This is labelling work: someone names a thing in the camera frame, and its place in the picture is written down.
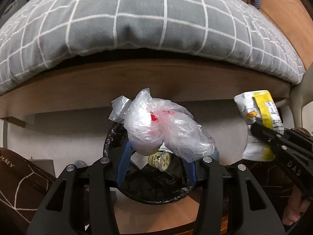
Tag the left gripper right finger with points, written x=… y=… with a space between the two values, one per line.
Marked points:
x=249 y=208

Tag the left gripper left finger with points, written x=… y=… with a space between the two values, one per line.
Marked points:
x=79 y=201

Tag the yellow white snack packet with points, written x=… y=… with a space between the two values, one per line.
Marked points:
x=258 y=107

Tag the yogurt cup yellow lid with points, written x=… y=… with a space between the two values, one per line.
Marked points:
x=160 y=160

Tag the clear plastic bag red print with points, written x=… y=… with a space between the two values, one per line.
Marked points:
x=154 y=122

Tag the black trash bin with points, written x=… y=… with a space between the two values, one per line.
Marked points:
x=149 y=185

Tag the person's right hand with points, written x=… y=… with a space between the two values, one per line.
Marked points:
x=296 y=205

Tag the brown patterned pyjama leg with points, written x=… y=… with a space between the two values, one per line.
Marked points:
x=23 y=187

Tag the wooden headboard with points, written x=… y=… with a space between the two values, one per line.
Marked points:
x=291 y=17

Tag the grey checked bed sheet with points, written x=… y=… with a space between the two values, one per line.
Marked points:
x=45 y=32

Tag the grey suitcase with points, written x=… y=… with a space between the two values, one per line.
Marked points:
x=12 y=9

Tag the wooden bed frame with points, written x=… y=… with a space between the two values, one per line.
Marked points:
x=97 y=84

